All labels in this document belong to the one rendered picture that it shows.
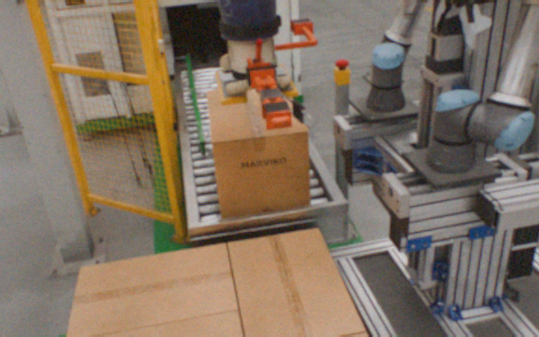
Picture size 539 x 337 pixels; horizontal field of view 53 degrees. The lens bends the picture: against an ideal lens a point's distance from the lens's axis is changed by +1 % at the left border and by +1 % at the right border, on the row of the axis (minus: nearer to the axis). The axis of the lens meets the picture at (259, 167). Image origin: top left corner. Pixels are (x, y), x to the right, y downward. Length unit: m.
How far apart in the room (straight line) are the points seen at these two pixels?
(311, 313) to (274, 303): 0.14
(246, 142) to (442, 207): 0.82
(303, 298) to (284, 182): 0.55
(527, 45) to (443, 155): 0.38
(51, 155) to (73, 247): 0.58
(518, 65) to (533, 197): 0.43
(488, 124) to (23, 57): 2.02
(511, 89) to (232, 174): 1.14
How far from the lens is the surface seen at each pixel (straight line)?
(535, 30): 1.65
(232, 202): 2.33
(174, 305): 2.03
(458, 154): 1.75
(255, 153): 2.22
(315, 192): 2.56
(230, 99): 1.99
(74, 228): 3.16
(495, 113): 1.64
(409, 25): 2.21
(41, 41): 3.27
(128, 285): 2.17
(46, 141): 2.91
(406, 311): 2.46
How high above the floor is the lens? 1.91
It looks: 29 degrees down
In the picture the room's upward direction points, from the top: 5 degrees counter-clockwise
